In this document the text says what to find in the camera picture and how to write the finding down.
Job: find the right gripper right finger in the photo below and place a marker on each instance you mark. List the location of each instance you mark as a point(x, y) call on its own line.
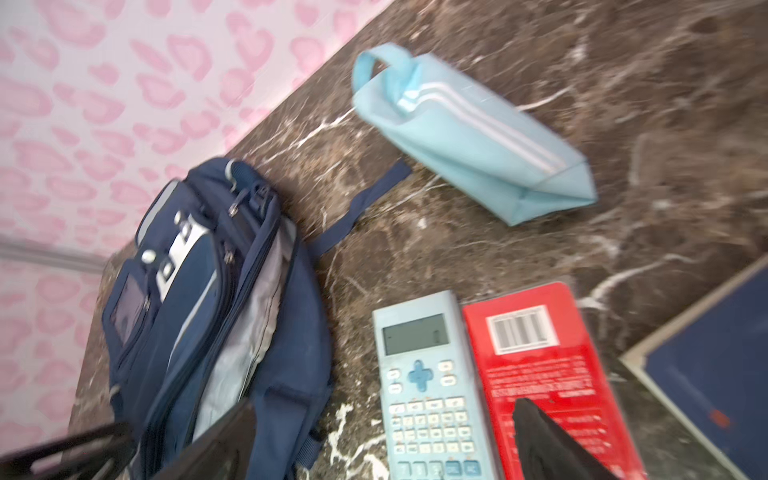
point(548, 452)

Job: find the navy blue student backpack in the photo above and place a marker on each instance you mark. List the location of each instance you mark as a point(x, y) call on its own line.
point(221, 304)

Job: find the aluminium frame post left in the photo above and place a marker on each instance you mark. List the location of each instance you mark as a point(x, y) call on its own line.
point(46, 256)

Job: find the blue book right side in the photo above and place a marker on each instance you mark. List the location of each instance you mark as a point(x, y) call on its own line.
point(708, 366)

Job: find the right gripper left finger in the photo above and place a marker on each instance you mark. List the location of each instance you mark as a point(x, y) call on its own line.
point(223, 452)

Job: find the light blue calculator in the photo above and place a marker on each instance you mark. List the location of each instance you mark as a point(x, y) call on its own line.
point(433, 409)

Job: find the red calculator package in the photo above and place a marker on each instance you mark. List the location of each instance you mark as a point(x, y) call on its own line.
point(534, 344)

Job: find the light blue pencil pouch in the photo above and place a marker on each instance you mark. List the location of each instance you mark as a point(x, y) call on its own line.
point(502, 158)

